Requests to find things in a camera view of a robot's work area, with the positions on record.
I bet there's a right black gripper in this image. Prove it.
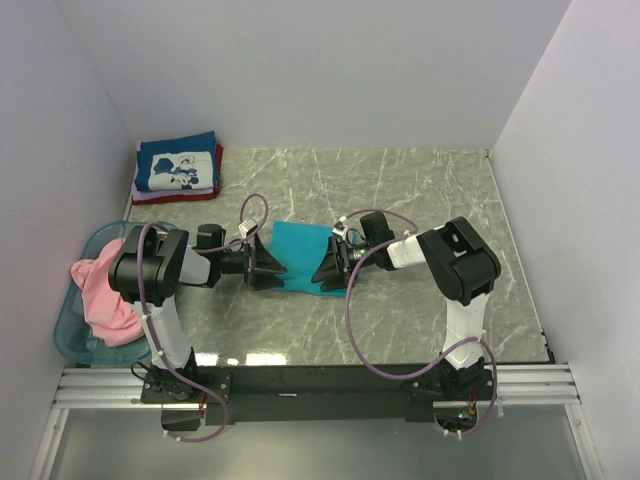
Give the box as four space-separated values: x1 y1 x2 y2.
313 236 378 293

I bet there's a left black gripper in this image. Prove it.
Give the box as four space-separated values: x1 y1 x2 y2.
216 233 287 290

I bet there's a teal t-shirt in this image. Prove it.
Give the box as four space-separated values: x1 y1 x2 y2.
269 221 346 298

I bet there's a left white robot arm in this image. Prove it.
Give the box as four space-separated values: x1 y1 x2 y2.
108 222 287 402

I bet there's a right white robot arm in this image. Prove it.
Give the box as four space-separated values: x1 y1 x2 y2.
311 208 501 399

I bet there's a folded red t-shirt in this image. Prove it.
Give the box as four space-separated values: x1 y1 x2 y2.
130 143 224 205

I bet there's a folded blue printed t-shirt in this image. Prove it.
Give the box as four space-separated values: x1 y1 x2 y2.
134 131 219 192

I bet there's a pink t-shirt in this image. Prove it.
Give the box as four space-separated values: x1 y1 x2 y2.
70 238 144 347

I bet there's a clear blue plastic bin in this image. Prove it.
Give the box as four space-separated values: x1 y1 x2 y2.
53 221 150 366

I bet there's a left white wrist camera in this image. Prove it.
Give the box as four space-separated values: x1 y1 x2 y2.
238 219 258 239

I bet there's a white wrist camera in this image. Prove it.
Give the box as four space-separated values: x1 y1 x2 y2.
332 216 349 240
238 219 258 239

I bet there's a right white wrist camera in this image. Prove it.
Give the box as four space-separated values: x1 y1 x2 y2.
332 216 349 240

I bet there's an aluminium rail frame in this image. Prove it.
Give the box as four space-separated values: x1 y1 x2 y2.
29 364 605 479

